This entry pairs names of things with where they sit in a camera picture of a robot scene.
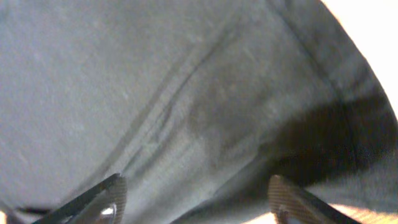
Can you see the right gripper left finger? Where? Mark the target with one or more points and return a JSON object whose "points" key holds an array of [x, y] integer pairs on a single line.
{"points": [[102, 204]]}

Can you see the black t-shirt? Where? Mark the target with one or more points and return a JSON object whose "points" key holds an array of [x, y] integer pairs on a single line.
{"points": [[196, 103]]}

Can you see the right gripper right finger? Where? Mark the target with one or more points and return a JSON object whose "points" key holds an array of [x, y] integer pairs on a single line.
{"points": [[290, 204]]}

